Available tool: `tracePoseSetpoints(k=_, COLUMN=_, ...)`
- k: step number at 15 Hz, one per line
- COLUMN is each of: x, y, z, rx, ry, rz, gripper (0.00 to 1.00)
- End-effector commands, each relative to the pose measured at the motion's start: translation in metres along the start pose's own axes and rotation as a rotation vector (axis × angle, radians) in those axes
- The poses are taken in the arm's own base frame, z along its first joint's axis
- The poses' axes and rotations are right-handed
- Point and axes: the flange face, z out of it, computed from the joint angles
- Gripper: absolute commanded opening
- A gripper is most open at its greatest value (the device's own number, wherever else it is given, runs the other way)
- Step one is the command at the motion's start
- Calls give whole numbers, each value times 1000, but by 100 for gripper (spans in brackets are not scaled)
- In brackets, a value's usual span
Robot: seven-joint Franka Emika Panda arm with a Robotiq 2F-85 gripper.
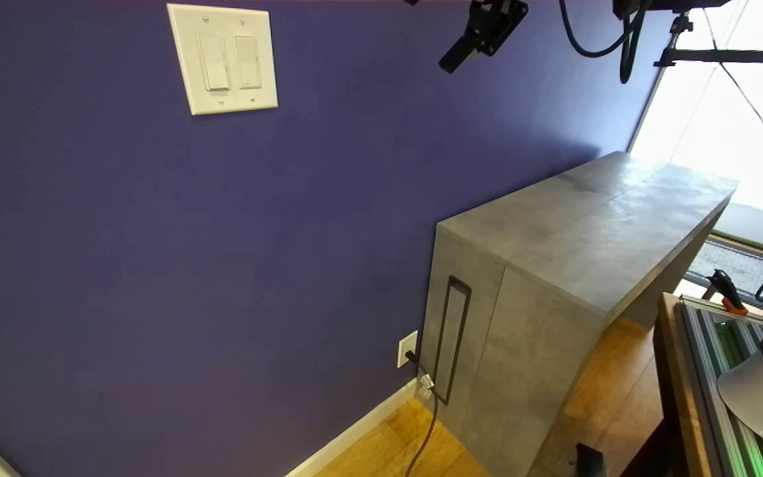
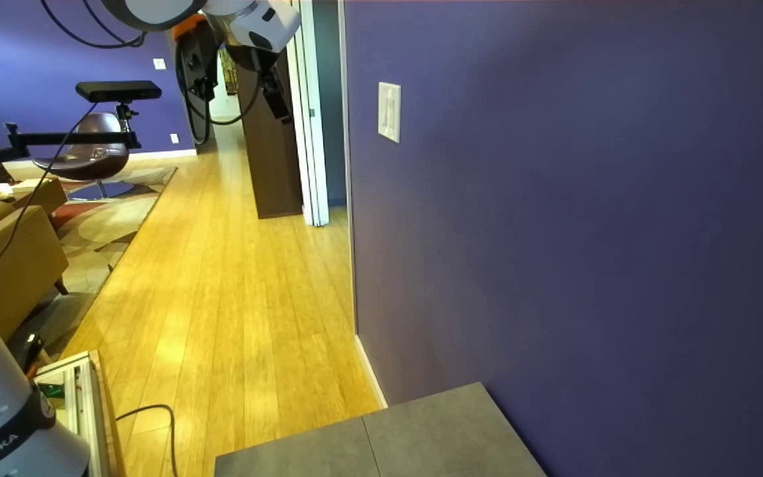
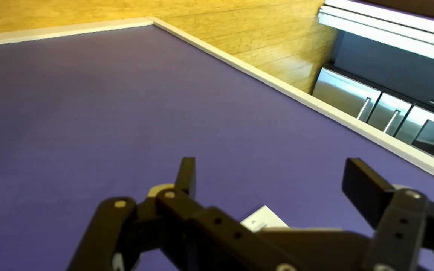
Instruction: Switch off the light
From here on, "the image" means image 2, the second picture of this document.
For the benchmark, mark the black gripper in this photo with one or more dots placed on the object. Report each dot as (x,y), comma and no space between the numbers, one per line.
(263,76)

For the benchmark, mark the dark grey interior door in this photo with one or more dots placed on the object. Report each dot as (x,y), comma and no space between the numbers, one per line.
(204,141)

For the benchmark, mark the small white wall outlet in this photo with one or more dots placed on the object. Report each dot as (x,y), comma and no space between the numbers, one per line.
(173,138)

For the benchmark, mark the tan sofa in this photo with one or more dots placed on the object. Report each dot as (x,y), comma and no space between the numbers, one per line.
(12,267)

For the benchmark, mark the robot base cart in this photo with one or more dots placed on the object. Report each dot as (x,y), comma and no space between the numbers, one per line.
(90,414)

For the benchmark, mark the white light switch plate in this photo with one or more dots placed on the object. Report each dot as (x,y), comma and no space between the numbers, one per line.
(389,112)

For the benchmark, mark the white baseboard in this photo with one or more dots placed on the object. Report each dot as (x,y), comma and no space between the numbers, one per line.
(372,375)

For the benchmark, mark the small white wall switch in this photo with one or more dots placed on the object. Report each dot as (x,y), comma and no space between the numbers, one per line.
(159,65)

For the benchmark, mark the grey concrete-look table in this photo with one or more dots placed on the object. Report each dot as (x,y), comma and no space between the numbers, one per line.
(398,442)

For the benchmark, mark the patterned floor rug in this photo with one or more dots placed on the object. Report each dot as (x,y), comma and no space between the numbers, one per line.
(98,234)

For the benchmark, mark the dark brown wooden door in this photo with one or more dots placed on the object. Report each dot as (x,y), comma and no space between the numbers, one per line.
(276,167)

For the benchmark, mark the black clamp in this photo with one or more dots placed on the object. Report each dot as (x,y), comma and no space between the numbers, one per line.
(27,351)

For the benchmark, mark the black stereo camera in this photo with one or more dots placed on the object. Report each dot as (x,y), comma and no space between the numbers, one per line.
(118,92)

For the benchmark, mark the white door frame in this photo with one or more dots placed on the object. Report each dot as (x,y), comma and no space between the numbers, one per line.
(311,133)

